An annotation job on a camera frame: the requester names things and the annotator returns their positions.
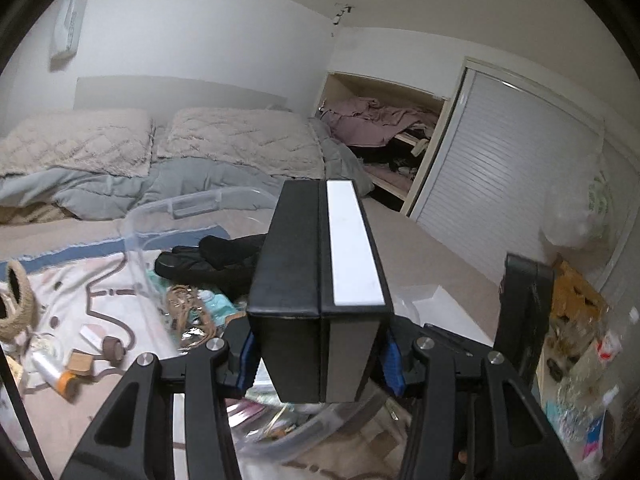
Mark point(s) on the large black white box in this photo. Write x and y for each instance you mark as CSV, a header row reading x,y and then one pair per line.
x,y
319,297

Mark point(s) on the wall cubby shelf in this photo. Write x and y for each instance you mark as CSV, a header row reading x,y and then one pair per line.
x,y
399,169

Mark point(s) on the white hanging pouch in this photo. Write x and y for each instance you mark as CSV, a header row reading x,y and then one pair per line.
x,y
66,33

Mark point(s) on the white louvered door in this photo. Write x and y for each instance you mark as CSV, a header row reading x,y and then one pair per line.
x,y
506,140

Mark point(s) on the white flat small box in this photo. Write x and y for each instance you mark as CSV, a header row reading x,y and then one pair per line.
x,y
94,335

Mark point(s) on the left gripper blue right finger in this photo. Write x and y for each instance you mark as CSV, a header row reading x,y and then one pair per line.
x,y
394,346

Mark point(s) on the white plastic bag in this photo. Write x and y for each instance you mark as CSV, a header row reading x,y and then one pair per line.
x,y
578,208

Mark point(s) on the clear roll with orange cap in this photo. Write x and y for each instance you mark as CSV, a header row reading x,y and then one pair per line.
x,y
56,375

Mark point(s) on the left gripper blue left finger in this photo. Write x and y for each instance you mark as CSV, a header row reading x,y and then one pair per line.
x,y
242,356

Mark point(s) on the grey blue duvet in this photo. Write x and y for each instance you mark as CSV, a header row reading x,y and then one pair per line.
x,y
58,193

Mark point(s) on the black garment in bin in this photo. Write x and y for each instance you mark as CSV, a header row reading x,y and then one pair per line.
x,y
214,261

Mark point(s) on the brown bandage roll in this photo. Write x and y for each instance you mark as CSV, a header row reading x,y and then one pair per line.
x,y
113,350

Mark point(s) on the left beige pillow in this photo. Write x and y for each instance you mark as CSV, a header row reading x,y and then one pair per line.
x,y
116,142

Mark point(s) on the white cardboard tray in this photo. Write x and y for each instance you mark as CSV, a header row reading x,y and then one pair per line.
x,y
433,305

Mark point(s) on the pink clothes pile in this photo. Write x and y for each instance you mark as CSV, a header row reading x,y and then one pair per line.
x,y
368,123

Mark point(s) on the right beige pillow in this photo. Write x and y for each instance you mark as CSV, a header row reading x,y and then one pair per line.
x,y
275,142

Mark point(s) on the beige pillow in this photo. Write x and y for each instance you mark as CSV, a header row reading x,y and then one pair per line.
x,y
275,142
116,142

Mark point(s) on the clear plastic storage bin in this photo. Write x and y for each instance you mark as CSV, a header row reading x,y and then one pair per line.
x,y
219,423

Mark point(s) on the beige fuzzy earmuffs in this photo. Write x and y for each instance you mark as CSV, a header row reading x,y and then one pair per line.
x,y
23,302

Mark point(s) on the cartoon bear blanket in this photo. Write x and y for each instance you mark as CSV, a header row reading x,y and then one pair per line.
x,y
121,293

